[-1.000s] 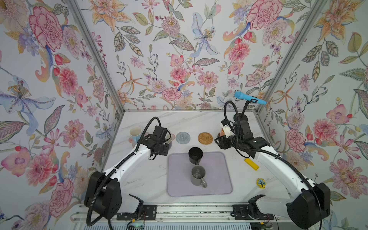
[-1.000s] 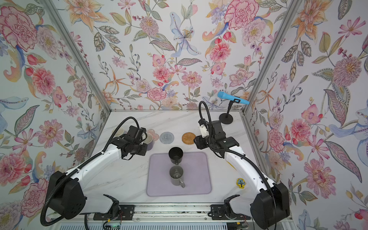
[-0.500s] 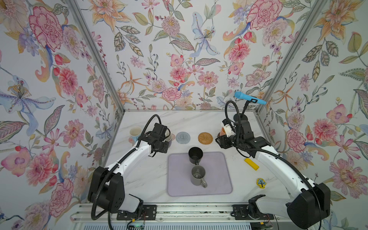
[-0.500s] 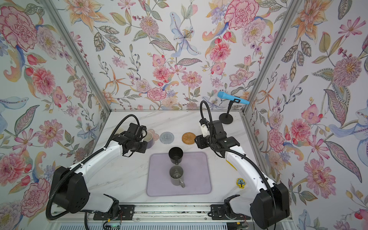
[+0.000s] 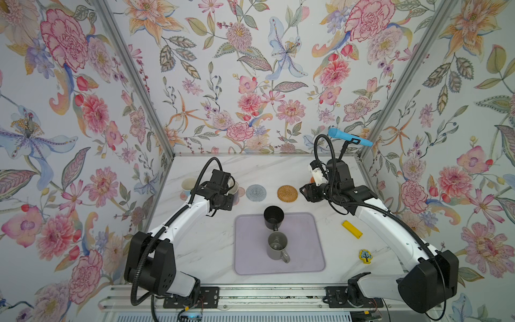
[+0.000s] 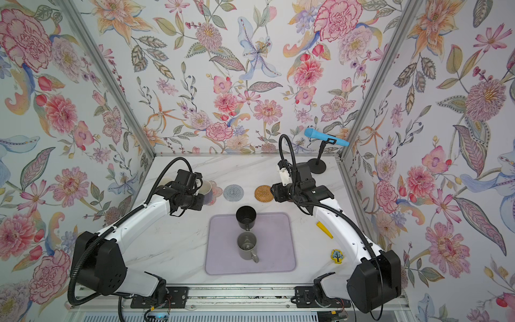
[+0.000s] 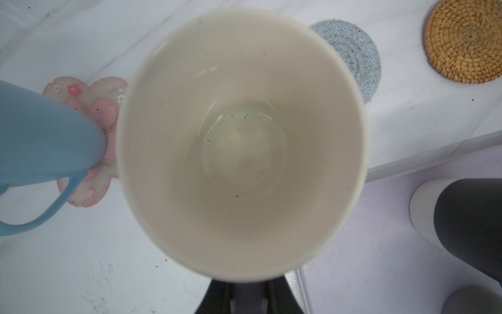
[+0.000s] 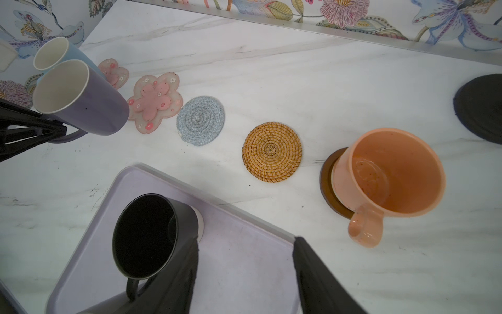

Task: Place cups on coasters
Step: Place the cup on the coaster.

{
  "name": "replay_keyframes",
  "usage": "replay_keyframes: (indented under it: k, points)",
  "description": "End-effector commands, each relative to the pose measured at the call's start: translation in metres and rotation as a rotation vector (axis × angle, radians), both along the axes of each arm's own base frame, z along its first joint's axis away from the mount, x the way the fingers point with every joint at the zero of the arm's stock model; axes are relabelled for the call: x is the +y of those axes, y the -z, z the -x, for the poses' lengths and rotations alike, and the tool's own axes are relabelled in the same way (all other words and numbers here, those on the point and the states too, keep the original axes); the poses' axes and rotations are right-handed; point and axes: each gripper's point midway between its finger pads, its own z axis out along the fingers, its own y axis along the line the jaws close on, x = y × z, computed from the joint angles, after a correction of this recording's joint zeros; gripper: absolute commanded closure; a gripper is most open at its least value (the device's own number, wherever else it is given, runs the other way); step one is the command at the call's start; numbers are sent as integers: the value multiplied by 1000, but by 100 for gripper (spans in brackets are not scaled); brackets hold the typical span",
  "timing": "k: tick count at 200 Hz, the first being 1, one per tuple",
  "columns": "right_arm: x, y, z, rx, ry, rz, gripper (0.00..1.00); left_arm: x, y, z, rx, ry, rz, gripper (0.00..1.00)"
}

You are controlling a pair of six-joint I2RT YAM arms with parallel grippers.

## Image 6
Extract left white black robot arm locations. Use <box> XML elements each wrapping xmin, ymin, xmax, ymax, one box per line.
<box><xmin>67</xmin><ymin>170</ymin><xmax>205</xmax><ymax>307</ymax></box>

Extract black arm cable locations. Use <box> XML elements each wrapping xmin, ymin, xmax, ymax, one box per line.
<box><xmin>278</xmin><ymin>133</ymin><xmax>385</xmax><ymax>321</ymax></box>
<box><xmin>67</xmin><ymin>156</ymin><xmax>194</xmax><ymax>322</ymax></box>

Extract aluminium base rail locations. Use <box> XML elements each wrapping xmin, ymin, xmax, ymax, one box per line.
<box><xmin>64</xmin><ymin>284</ymin><xmax>410</xmax><ymax>313</ymax></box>

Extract dark grey mug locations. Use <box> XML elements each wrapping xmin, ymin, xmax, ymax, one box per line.
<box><xmin>237</xmin><ymin>232</ymin><xmax>260</xmax><ymax>263</ymax></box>

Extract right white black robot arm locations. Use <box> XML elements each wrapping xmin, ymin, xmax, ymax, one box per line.
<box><xmin>270</xmin><ymin>161</ymin><xmax>402</xmax><ymax>313</ymax></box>

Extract black microphone stand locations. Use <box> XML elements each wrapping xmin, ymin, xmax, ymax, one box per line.
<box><xmin>307</xmin><ymin>139</ymin><xmax>337</xmax><ymax>174</ymax></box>

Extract lavender rectangular mat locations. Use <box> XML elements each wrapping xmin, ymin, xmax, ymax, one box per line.
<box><xmin>205</xmin><ymin>213</ymin><xmax>296</xmax><ymax>276</ymax></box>

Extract pink flower coaster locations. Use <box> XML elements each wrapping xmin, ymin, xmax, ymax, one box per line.
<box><xmin>209</xmin><ymin>181</ymin><xmax>223</xmax><ymax>205</ymax></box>

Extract grey round patterned coaster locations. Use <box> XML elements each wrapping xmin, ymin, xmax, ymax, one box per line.
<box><xmin>223</xmin><ymin>185</ymin><xmax>244</xmax><ymax>202</ymax></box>

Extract yellow pencil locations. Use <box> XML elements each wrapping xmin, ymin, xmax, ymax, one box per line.
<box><xmin>317</xmin><ymin>221</ymin><xmax>333</xmax><ymax>239</ymax></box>

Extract grey mug cream interior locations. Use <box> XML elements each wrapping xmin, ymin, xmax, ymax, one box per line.
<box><xmin>198</xmin><ymin>181</ymin><xmax>213</xmax><ymax>205</ymax></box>

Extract yellow round sticker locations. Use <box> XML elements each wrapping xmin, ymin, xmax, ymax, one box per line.
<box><xmin>331</xmin><ymin>249</ymin><xmax>345</xmax><ymax>264</ymax></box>

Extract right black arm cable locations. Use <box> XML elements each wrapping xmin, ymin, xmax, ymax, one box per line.
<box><xmin>278</xmin><ymin>133</ymin><xmax>385</xmax><ymax>321</ymax></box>

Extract black mug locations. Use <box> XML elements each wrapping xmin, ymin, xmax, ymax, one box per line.
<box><xmin>236</xmin><ymin>205</ymin><xmax>257</xmax><ymax>231</ymax></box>

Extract blue microphone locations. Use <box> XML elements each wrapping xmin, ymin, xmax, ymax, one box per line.
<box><xmin>304</xmin><ymin>127</ymin><xmax>350</xmax><ymax>147</ymax></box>

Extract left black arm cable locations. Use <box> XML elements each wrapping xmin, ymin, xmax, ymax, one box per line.
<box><xmin>67</xmin><ymin>156</ymin><xmax>194</xmax><ymax>322</ymax></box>

